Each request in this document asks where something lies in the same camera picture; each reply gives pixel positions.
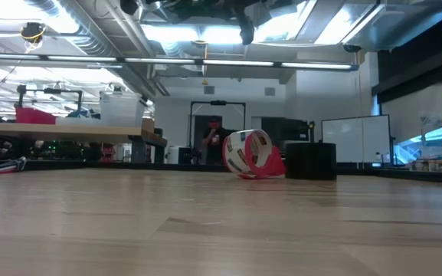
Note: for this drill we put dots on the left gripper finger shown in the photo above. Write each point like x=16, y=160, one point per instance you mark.
x=128, y=5

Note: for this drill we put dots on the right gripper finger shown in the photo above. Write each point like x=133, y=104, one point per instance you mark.
x=246, y=30

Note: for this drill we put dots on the long ceiling light bar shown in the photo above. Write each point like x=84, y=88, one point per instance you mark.
x=236, y=63

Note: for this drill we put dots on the clear plastic storage bin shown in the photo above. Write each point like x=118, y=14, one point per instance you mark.
x=123, y=111

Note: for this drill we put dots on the black cabinet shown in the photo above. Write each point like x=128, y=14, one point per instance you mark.
x=289, y=130

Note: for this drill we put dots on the person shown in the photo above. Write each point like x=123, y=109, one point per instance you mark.
x=213, y=145

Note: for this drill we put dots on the cardboard box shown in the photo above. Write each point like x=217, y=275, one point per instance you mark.
x=148, y=125

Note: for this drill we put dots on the red tape dispenser white tape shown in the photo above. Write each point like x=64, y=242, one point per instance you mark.
x=243, y=161

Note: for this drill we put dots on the wood top metal workbench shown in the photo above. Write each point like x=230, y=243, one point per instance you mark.
x=71, y=132

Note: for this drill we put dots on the red plastic bin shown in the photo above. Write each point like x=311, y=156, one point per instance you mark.
x=36, y=116

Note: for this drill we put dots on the white and black box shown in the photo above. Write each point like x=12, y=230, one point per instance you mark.
x=172, y=155

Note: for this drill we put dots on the white whiteboard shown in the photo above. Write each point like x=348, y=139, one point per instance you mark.
x=354, y=138

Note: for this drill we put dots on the black computers with green lights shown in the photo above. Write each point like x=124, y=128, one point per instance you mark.
x=63, y=150

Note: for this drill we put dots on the grey wall vent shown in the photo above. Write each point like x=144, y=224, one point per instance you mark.
x=269, y=91
x=209, y=90

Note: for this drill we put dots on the black gantry frame with camera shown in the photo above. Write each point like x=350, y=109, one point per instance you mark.
x=218, y=102
x=63, y=91

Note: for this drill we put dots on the black dome ceiling camera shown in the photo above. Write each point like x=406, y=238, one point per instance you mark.
x=352, y=48

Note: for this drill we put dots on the black aluminium table frame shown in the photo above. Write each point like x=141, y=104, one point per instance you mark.
x=128, y=166

